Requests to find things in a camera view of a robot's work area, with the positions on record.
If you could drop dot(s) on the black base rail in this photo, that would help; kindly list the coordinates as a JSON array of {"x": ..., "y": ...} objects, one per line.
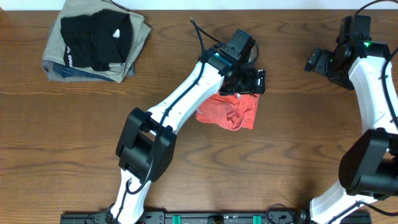
[{"x": 274, "y": 216}]

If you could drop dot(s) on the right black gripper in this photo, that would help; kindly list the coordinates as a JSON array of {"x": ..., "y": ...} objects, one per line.
[{"x": 314, "y": 62}]

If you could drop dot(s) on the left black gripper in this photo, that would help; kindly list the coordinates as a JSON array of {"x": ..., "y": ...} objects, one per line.
[{"x": 252, "y": 81}]

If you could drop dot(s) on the red printed t-shirt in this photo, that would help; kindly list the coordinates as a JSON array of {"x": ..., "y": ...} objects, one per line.
[{"x": 231, "y": 112}]

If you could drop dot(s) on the grey blue folded garment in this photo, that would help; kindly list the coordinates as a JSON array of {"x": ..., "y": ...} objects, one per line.
[{"x": 62, "y": 73}]

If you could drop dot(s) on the black folded garment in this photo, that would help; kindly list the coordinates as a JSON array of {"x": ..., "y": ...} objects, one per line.
[{"x": 98, "y": 40}]

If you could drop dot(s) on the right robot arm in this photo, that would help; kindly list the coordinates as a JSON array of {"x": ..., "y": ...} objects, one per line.
[{"x": 368, "y": 170}]

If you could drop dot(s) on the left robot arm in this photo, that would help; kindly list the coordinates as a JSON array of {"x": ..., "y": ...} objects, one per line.
[{"x": 147, "y": 142}]

